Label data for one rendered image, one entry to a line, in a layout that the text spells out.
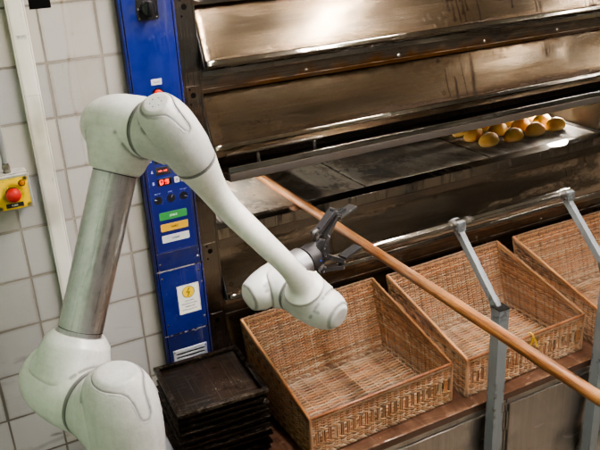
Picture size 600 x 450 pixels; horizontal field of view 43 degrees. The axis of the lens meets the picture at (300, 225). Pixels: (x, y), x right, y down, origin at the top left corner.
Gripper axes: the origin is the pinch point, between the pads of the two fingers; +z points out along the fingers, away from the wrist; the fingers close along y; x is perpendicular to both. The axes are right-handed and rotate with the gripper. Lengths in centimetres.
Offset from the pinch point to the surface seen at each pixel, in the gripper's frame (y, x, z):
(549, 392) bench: 86, 34, 53
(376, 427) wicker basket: 66, 9, -10
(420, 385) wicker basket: 60, 14, 8
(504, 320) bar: 41, 30, 31
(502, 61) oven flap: -13, -16, 105
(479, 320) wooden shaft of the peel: 5, 50, -11
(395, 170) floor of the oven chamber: 21, -39, 66
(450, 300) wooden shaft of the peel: 5.2, 38.9, -7.5
